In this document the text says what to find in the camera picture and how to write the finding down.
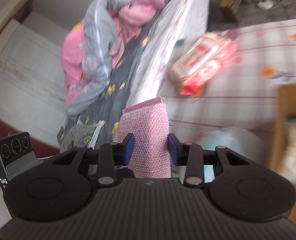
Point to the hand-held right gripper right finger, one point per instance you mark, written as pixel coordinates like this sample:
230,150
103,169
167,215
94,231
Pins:
174,150

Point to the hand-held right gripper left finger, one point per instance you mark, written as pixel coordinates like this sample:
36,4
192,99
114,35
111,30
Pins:
128,146

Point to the pink scouring cloth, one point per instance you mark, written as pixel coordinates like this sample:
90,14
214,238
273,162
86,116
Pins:
148,135

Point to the large cardboard box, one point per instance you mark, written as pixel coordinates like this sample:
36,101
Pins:
282,110

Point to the lace-trimmed green pillow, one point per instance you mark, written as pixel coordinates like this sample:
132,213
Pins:
80,135

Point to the white plastic bag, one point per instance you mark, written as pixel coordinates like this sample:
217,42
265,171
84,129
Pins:
227,136

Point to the dark star-print bed sheet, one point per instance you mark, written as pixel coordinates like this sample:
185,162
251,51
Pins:
120,75

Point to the red wet wipes pack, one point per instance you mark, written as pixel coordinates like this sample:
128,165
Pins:
202,62

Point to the pink and grey quilt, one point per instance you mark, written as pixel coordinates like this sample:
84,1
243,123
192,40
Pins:
98,45

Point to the white mattress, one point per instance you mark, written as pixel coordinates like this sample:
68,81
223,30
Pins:
168,30

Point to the small flat cardboard box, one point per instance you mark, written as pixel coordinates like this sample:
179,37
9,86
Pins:
231,3

